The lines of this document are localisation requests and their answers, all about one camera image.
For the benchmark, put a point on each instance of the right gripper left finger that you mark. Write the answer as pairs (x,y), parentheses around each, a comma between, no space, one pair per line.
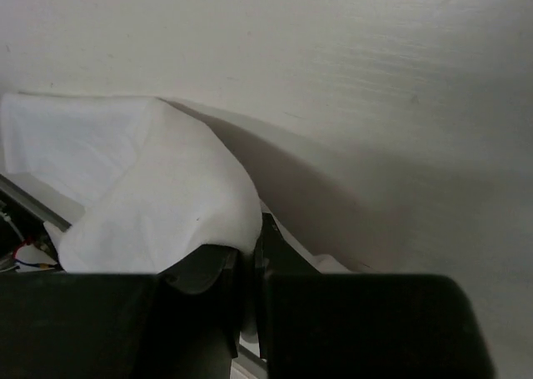
(180,323)

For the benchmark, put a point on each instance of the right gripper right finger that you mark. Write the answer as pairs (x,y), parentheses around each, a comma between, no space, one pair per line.
(356,325)

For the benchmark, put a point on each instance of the white skirt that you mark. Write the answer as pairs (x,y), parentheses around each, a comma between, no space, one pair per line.
(155,183)

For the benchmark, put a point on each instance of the aluminium rail front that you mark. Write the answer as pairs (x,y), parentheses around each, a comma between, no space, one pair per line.
(246,365)

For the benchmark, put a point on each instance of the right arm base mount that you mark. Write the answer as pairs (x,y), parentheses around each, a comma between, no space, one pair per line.
(27,229)

